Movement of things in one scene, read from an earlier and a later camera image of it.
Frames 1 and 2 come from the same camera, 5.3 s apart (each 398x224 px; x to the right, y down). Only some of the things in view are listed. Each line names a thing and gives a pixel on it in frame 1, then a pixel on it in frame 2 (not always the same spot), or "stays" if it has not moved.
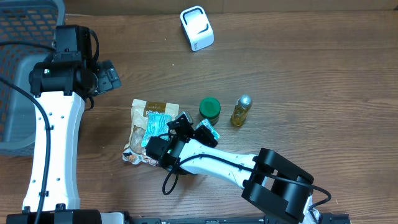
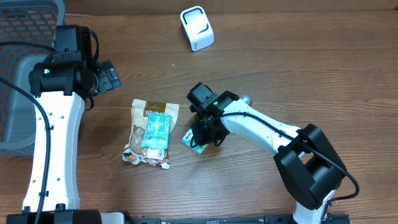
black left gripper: x=107 y=76 stays
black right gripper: x=204 y=132 to x=205 y=139
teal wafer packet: x=157 y=124 stays
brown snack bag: x=134 y=152 stays
